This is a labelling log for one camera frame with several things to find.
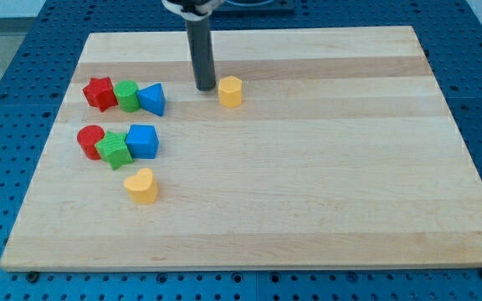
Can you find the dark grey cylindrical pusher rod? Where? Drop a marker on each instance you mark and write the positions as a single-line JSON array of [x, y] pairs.
[[201, 50]]

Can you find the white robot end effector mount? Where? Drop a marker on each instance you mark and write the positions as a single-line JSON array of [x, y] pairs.
[[192, 10]]

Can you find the red star block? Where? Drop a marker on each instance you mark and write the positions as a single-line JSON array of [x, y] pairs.
[[99, 93]]

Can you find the blue cube block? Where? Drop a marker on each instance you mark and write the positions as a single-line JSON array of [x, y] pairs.
[[142, 141]]

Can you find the green star block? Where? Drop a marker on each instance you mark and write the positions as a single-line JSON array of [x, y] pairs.
[[113, 149]]

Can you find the yellow hexagon block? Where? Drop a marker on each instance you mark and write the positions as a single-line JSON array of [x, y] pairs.
[[230, 91]]

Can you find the blue triangle block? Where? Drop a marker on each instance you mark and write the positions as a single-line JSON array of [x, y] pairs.
[[152, 99]]

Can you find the green cylinder block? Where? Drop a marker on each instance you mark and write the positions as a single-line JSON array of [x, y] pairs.
[[126, 95]]

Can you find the red cylinder block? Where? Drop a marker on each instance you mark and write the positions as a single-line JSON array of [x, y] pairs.
[[87, 137]]

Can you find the yellow heart block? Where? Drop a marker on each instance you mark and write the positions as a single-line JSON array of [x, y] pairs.
[[142, 187]]

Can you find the light wooden board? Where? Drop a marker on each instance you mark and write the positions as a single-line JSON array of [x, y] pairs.
[[343, 155]]

